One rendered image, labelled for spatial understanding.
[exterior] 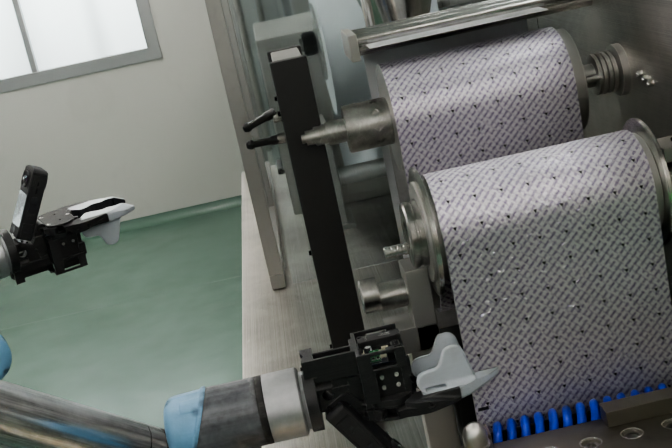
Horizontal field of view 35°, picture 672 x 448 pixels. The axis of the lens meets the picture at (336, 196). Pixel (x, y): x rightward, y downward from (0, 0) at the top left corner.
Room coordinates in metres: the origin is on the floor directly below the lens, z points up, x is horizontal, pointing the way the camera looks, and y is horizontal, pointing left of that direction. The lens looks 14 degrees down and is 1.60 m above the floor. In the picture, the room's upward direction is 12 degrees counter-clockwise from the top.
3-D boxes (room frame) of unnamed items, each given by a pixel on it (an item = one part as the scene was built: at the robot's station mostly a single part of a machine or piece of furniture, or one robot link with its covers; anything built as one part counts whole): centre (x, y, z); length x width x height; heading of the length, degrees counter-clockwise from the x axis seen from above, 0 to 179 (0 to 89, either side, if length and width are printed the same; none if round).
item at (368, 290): (1.17, -0.01, 1.18); 0.04 x 0.02 x 0.04; 2
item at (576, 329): (1.08, -0.22, 1.11); 0.23 x 0.01 x 0.18; 92
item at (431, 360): (1.10, -0.09, 1.11); 0.09 x 0.03 x 0.06; 93
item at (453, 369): (1.06, -0.09, 1.11); 0.09 x 0.03 x 0.06; 91
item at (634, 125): (1.15, -0.35, 1.25); 0.15 x 0.01 x 0.15; 2
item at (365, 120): (1.39, -0.06, 1.33); 0.06 x 0.06 x 0.06; 2
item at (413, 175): (1.14, -0.09, 1.25); 0.15 x 0.01 x 0.15; 2
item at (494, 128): (1.28, -0.21, 1.16); 0.39 x 0.23 x 0.51; 2
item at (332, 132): (1.39, 0.00, 1.33); 0.06 x 0.03 x 0.03; 92
